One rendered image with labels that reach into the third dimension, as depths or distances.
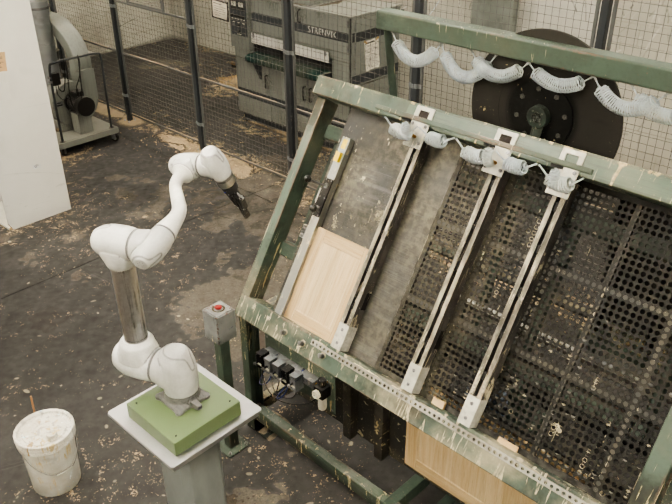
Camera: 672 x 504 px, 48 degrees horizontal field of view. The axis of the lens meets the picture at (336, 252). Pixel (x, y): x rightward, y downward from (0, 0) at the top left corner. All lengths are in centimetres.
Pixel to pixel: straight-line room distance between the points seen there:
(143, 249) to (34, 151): 405
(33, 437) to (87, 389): 87
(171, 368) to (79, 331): 230
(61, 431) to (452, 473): 199
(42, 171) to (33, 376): 237
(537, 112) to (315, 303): 140
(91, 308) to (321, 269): 246
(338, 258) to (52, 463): 180
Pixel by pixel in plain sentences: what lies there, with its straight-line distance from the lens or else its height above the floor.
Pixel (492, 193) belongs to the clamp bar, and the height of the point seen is 170.
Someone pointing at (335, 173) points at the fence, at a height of 155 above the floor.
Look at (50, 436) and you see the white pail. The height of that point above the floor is 39.
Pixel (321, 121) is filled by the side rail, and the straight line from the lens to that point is 394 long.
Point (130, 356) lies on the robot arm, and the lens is 340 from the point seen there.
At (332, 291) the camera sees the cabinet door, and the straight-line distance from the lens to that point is 367.
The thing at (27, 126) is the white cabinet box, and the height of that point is 85.
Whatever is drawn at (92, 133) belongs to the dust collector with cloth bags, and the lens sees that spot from 858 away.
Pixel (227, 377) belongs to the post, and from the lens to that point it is 410.
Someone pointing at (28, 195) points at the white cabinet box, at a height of 26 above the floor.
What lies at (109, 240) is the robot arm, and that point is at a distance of 310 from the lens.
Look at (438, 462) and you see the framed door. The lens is 379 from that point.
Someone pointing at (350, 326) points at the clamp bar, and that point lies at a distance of 353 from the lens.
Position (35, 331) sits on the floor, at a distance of 566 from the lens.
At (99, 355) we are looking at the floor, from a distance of 528.
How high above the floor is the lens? 308
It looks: 30 degrees down
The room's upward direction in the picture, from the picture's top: straight up
